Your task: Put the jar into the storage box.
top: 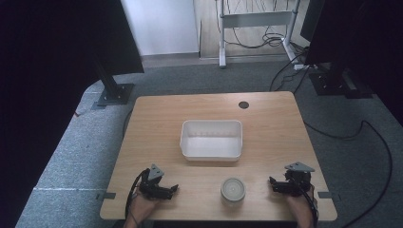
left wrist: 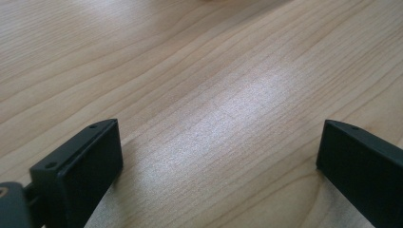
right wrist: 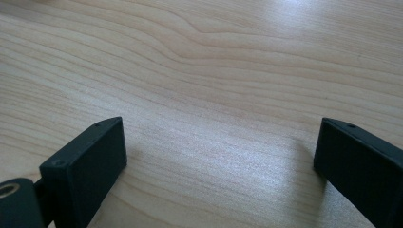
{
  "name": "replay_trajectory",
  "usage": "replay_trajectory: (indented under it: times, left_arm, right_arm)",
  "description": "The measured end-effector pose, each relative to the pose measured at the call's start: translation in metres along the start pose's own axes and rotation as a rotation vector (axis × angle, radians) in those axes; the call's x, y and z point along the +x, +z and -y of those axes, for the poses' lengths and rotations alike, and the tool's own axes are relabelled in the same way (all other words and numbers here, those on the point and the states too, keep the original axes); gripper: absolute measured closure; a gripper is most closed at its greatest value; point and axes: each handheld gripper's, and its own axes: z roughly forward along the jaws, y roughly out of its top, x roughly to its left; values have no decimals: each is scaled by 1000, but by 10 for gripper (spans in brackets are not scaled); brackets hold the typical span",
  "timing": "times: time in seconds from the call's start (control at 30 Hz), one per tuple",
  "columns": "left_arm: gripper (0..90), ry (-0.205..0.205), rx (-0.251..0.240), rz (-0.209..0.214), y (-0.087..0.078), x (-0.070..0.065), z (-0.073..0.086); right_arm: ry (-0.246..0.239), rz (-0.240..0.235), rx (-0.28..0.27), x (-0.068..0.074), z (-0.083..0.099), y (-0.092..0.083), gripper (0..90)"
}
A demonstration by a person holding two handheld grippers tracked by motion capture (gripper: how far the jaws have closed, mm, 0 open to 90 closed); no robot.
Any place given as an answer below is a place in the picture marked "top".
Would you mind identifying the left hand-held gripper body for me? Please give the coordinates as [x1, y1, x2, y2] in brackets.
[138, 163, 166, 200]

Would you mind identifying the black curtain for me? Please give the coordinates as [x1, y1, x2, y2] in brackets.
[0, 0, 145, 228]

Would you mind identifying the person's right hand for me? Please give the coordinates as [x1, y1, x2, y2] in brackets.
[285, 189, 316, 220]

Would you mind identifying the thin black floor cable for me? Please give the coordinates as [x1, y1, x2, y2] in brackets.
[122, 108, 134, 139]

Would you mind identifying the bundle of black cables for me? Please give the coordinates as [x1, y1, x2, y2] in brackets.
[225, 0, 307, 50]

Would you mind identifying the white metal desk frame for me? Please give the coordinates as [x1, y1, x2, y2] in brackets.
[216, 0, 302, 69]

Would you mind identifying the black metal stand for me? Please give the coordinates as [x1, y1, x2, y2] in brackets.
[308, 62, 374, 100]
[92, 55, 135, 107]

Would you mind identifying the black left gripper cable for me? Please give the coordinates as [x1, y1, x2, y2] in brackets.
[125, 168, 150, 228]

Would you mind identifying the long black floor cable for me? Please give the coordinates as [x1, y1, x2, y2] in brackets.
[303, 119, 394, 228]

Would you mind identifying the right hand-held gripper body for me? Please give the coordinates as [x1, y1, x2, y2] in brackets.
[283, 161, 316, 198]

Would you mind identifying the white plastic bin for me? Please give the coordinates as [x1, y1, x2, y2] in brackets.
[179, 119, 244, 162]

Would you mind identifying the dark monitor panel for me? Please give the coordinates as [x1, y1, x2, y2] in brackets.
[299, 0, 403, 127]

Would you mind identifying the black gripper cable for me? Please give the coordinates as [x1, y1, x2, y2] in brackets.
[302, 187, 319, 228]
[125, 168, 150, 228]

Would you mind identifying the person's left hand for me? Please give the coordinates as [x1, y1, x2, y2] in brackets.
[127, 189, 162, 221]

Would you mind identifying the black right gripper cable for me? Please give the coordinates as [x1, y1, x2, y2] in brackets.
[302, 187, 319, 228]

